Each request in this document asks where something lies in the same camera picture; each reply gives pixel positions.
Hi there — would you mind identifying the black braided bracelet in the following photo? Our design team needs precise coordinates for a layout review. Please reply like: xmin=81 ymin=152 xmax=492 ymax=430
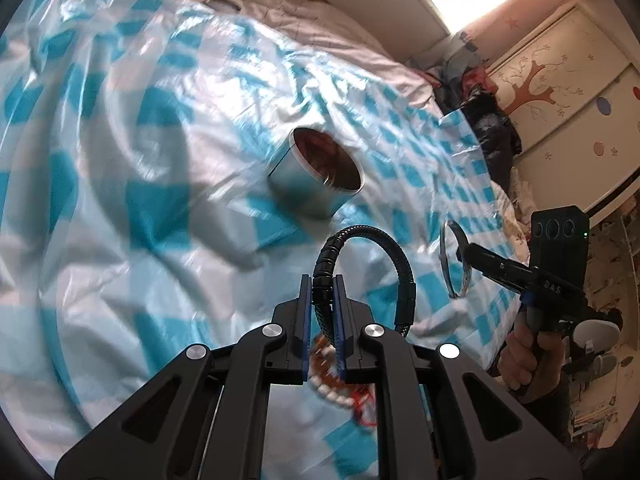
xmin=312 ymin=225 xmax=415 ymax=348

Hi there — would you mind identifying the round metal tin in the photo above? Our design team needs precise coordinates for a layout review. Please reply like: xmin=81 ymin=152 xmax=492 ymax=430
xmin=265 ymin=126 xmax=366 ymax=221

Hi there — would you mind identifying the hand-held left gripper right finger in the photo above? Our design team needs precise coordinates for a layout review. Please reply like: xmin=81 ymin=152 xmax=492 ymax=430
xmin=334 ymin=274 xmax=583 ymax=480

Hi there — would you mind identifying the pile of clothes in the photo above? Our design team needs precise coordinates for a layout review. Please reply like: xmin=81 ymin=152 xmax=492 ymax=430
xmin=435 ymin=35 xmax=501 ymax=106

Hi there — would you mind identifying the person's right hand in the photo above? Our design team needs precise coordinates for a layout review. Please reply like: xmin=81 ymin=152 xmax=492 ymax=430
xmin=492 ymin=317 xmax=566 ymax=403

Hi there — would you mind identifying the black plastic bag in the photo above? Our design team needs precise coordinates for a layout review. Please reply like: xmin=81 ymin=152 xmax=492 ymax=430
xmin=465 ymin=92 xmax=523 ymax=181

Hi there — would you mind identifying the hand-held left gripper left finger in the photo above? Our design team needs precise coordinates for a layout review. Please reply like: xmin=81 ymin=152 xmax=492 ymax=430
xmin=54 ymin=274 xmax=312 ymax=480

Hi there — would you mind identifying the silver bangle ring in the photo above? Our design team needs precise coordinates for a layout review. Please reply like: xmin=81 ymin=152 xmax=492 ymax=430
xmin=440 ymin=219 xmax=473 ymax=301

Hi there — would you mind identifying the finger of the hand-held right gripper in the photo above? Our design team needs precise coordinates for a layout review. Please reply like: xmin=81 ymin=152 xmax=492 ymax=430
xmin=457 ymin=242 xmax=536 ymax=293

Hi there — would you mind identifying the wardrobe with tree decoration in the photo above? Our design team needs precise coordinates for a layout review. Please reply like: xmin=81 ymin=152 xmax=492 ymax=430
xmin=487 ymin=0 xmax=640 ymax=211

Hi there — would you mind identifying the blue checkered plastic sheet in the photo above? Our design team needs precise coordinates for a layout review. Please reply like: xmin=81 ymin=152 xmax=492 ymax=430
xmin=0 ymin=0 xmax=521 ymax=480

